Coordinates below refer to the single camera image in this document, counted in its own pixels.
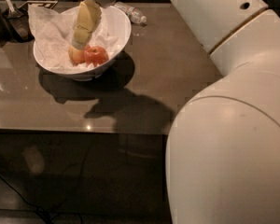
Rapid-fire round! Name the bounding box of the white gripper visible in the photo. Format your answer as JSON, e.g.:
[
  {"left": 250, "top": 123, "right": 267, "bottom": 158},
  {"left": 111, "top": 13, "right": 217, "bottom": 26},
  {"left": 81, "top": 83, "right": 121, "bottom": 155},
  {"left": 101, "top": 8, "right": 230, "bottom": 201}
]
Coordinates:
[{"left": 72, "top": 0, "right": 117, "bottom": 50}]

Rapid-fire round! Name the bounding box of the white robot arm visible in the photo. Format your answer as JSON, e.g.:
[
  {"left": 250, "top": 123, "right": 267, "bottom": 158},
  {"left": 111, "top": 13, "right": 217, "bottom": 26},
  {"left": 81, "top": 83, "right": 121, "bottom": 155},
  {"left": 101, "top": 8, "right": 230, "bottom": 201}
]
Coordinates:
[{"left": 165, "top": 0, "right": 280, "bottom": 224}]

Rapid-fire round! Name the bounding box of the red apple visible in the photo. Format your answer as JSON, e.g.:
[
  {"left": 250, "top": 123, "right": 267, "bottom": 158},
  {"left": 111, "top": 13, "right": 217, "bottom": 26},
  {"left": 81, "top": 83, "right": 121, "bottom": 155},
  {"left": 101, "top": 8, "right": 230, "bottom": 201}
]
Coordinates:
[{"left": 84, "top": 45, "right": 109, "bottom": 67}]

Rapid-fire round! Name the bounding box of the yellow-red apple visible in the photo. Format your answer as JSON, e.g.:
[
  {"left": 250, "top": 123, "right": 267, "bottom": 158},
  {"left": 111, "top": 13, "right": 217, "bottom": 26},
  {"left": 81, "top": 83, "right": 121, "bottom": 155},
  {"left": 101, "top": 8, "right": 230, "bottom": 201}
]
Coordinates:
[{"left": 68, "top": 44, "right": 90, "bottom": 65}]

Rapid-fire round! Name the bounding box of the white bowl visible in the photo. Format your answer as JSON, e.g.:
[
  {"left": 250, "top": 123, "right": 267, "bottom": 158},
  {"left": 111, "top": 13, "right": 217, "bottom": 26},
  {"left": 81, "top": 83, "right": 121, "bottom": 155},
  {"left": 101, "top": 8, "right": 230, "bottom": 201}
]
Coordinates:
[{"left": 33, "top": 5, "right": 133, "bottom": 82}]

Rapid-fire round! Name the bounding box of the white crumpled paper liner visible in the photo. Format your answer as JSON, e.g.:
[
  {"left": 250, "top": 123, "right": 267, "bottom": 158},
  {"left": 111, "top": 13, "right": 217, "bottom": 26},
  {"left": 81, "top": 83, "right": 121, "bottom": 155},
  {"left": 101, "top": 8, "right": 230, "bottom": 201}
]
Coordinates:
[{"left": 27, "top": 3, "right": 123, "bottom": 73}]

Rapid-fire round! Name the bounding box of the black patterned tray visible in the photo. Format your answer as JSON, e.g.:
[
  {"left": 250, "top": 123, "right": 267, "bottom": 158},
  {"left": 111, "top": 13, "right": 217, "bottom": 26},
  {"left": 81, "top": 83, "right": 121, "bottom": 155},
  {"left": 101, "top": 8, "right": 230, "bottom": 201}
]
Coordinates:
[{"left": 20, "top": 0, "right": 58, "bottom": 10}]

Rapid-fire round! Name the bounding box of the clear plastic water bottle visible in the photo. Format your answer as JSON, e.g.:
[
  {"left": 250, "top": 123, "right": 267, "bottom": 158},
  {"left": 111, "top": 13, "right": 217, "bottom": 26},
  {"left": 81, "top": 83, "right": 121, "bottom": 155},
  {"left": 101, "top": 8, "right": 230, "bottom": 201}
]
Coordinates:
[{"left": 115, "top": 2, "right": 147, "bottom": 25}]

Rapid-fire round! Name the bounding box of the dark dustpan with handle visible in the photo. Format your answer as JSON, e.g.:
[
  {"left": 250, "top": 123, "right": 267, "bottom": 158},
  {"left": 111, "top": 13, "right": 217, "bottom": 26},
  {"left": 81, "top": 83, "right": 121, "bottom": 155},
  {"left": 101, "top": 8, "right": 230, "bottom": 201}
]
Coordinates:
[{"left": 3, "top": 0, "right": 34, "bottom": 42}]

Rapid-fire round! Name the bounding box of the black floor cable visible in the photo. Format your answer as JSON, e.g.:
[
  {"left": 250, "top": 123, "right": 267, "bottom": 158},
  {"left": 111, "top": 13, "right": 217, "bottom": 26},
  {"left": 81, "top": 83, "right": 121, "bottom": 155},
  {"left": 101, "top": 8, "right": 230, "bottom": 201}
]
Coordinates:
[{"left": 0, "top": 166, "right": 85, "bottom": 224}]

